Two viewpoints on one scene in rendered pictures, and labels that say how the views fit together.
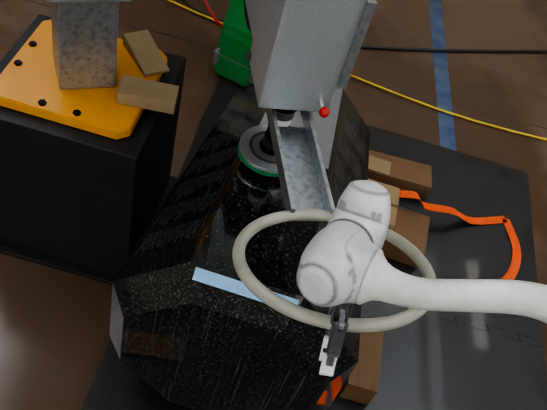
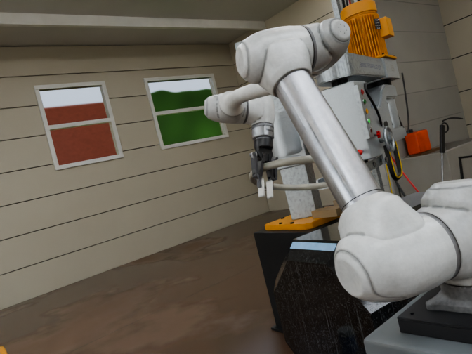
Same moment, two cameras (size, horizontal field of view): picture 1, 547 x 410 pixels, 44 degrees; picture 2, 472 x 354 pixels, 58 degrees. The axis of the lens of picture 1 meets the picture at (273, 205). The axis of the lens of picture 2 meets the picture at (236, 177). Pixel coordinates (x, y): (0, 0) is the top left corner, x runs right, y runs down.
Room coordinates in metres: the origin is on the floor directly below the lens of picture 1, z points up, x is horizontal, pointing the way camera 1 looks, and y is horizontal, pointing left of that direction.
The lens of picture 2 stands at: (-0.20, -1.56, 1.27)
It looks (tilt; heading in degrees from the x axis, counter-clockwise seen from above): 2 degrees down; 58
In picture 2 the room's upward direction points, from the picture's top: 14 degrees counter-clockwise
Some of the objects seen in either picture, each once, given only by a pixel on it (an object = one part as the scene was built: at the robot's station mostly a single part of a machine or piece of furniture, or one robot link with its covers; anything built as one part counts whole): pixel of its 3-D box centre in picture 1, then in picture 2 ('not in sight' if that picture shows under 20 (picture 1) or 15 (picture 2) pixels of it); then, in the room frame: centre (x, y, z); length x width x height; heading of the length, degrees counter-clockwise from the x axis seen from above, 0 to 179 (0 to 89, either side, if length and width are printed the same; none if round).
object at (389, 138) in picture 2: not in sight; (383, 140); (1.79, 0.00, 1.19); 0.15 x 0.10 x 0.15; 22
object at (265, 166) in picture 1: (271, 148); not in sight; (1.63, 0.06, 0.87); 0.21 x 0.21 x 0.01
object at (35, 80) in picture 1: (84, 74); (308, 217); (1.81, 0.79, 0.76); 0.49 x 0.49 x 0.05; 2
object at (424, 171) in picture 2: not in sight; (451, 182); (4.62, 1.39, 0.43); 1.30 x 0.62 x 0.86; 7
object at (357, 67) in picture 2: not in sight; (358, 75); (1.96, 0.19, 1.61); 0.96 x 0.25 x 0.17; 22
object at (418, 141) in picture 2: not in sight; (419, 140); (4.48, 1.59, 0.99); 0.50 x 0.22 x 0.33; 7
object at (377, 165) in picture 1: (366, 162); not in sight; (2.55, -0.38, 0.12); 0.25 x 0.10 x 0.01; 90
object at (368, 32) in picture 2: not in sight; (366, 34); (2.25, 0.30, 1.90); 0.31 x 0.28 x 0.40; 112
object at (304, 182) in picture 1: (291, 124); (353, 171); (1.53, 0.02, 1.08); 0.69 x 0.19 x 0.05; 22
